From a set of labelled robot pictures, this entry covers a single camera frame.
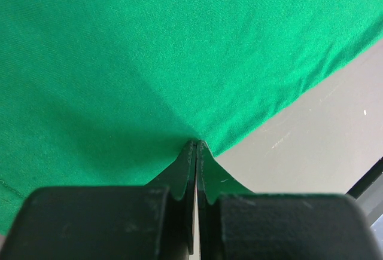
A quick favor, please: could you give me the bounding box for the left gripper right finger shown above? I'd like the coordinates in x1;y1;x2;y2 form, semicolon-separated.
196;141;382;259

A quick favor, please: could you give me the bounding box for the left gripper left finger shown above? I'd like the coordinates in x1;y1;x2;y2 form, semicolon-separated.
1;141;196;259

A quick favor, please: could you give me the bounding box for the green t-shirt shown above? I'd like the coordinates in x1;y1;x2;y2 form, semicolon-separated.
1;0;382;234

